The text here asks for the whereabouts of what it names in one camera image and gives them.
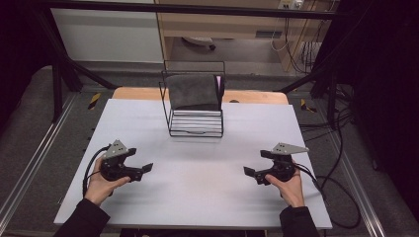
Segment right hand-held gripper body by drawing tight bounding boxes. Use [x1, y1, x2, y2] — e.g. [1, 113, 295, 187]
[254, 142, 310, 187]

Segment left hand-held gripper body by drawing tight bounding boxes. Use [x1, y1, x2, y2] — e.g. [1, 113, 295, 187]
[99, 139, 145, 183]

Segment black wire rack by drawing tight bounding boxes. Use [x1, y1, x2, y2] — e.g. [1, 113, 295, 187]
[158, 59, 227, 138]

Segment dark grey cloth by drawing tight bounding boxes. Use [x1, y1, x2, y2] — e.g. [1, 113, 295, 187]
[164, 72, 226, 112]

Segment person's left hand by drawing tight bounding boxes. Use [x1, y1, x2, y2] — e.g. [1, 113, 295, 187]
[84, 157, 132, 207]

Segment person's right hand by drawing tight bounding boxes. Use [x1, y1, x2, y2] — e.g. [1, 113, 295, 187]
[264, 168, 306, 208]

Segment white table board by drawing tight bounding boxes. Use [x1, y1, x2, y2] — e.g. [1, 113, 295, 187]
[53, 98, 334, 230]

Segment wooden table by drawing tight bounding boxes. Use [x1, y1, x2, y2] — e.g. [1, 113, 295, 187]
[112, 86, 290, 106]

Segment white panel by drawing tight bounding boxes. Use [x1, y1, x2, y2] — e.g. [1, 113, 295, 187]
[49, 8, 164, 64]

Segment white chair base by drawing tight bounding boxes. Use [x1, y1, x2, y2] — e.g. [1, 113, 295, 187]
[181, 36, 217, 51]

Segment light wooden desk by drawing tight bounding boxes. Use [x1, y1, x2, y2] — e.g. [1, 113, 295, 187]
[154, 0, 334, 72]

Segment white power strip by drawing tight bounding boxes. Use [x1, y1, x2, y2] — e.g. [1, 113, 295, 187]
[278, 0, 304, 10]

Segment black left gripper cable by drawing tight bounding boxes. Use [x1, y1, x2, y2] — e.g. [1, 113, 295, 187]
[82, 144, 112, 198]

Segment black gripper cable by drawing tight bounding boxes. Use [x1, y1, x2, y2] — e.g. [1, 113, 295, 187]
[82, 144, 112, 198]
[293, 162, 362, 230]

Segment black floor cables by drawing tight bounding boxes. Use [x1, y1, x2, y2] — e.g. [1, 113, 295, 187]
[297, 83, 356, 143]

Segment aluminium floor rail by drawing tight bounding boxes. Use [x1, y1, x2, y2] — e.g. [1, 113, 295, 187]
[324, 131, 387, 237]
[0, 93, 79, 225]

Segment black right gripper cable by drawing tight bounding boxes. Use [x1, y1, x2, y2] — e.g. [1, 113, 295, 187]
[293, 162, 362, 230]

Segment hanging cable bundle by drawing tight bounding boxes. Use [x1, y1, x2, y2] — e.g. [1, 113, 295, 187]
[270, 17, 331, 75]

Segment black metal frame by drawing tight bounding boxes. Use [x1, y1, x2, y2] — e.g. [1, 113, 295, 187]
[33, 0, 344, 124]

